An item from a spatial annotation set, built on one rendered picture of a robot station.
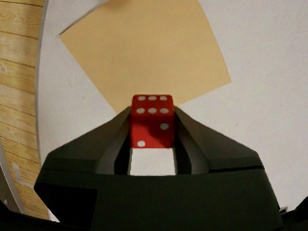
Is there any tan mat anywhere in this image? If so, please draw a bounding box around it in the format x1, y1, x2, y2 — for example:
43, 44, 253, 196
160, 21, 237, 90
59, 0, 232, 115

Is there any red die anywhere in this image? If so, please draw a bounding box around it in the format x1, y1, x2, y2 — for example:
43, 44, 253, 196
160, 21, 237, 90
129, 94, 176, 149

